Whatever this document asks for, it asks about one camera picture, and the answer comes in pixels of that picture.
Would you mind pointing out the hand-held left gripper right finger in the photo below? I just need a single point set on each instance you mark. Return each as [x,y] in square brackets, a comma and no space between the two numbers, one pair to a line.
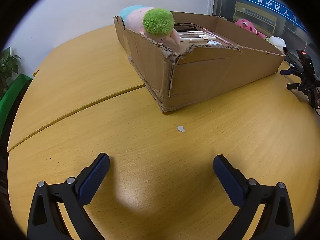
[230,180]

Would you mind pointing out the green potted plant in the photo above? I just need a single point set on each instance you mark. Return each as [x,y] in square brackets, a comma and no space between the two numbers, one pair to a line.
[8,62]

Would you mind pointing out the pink pen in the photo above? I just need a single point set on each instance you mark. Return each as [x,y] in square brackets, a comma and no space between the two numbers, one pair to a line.
[218,37]

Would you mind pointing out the white earbud case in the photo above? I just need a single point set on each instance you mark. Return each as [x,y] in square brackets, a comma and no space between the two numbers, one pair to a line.
[214,42]

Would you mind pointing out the white plush toy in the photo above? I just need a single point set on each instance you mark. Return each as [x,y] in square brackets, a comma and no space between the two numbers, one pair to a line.
[277,42]

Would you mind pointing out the brown cardboard box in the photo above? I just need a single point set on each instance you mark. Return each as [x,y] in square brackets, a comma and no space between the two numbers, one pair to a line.
[212,80]

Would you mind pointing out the pink pig plush toy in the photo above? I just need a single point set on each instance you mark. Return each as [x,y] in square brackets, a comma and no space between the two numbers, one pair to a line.
[157,21]

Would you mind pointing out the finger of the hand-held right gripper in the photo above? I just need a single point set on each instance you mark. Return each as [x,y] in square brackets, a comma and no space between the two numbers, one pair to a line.
[295,86]
[287,72]

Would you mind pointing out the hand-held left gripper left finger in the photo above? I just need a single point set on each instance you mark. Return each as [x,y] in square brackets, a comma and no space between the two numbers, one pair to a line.
[93,177]

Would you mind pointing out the black sunglasses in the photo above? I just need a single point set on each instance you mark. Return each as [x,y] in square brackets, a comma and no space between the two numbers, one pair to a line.
[185,25]

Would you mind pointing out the small paper scrap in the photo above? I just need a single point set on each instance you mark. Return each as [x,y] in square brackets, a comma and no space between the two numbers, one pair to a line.
[181,129]

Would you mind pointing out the white phone case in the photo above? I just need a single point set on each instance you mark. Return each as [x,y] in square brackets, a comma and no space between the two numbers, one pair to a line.
[192,39]

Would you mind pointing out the green chair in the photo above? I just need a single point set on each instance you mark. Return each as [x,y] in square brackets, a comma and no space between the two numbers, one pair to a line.
[12,97]

